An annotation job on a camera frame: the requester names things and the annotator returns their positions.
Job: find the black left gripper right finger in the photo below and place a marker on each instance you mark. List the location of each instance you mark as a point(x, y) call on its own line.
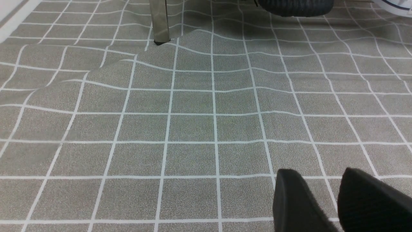
point(366, 204)

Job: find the grey checked floor cloth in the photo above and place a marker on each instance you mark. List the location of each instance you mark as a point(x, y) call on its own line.
point(104, 131)

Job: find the navy canvas shoe left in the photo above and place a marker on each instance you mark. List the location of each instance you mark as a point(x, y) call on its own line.
point(401, 8)

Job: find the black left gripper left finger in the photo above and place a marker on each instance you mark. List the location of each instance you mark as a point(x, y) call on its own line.
point(294, 206)

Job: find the stainless steel shoe rack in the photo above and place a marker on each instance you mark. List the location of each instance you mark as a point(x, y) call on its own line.
point(159, 15)

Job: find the black knit sneaker right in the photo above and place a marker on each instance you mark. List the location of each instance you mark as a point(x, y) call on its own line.
point(297, 8)

